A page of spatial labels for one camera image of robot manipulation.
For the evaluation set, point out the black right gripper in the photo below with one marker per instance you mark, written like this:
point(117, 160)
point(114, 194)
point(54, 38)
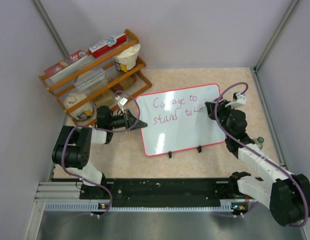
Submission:
point(221, 106)

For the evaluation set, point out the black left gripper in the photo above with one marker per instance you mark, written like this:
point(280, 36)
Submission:
point(128, 119)

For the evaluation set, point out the magenta-capped whiteboard marker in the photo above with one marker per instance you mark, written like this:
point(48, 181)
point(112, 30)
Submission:
point(203, 107)

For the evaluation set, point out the pink-framed whiteboard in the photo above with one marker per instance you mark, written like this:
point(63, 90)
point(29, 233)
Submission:
point(173, 125)

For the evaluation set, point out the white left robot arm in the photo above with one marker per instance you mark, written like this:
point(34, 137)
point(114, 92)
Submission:
point(72, 149)

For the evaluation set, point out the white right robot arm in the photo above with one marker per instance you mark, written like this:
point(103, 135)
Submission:
point(285, 194)

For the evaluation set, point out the brown cardboard box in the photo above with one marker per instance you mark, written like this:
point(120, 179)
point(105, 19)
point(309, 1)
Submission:
point(104, 99)

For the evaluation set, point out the dark brown small box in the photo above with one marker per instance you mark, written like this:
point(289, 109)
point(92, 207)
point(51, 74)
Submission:
point(124, 84)

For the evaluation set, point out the clear glass bottle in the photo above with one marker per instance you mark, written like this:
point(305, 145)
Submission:
point(259, 142)

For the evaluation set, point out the silver foil box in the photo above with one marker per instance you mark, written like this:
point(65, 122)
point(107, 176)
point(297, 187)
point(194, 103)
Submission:
point(89, 80)

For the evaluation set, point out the white bag upper shelf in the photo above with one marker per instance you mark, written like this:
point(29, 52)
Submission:
point(126, 60)

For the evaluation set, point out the red white foil box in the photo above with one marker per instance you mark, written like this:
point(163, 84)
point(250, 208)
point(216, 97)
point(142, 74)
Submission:
point(105, 45)

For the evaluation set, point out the red grey wrap box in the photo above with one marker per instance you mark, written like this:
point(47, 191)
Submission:
point(67, 66)

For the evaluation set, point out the orange wooden shelf rack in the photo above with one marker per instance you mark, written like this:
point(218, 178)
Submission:
point(79, 107)

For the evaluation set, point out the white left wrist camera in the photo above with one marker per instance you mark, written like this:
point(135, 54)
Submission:
point(121, 101)

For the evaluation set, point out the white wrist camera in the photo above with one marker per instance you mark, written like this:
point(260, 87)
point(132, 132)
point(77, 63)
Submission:
point(121, 101)
point(239, 100)

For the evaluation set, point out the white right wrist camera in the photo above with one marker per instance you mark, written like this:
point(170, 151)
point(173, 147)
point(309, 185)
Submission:
point(239, 100)

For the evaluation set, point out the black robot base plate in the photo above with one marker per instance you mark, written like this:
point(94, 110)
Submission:
point(164, 192)

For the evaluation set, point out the grey slotted cable duct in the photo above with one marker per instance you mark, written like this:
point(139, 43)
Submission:
point(96, 207)

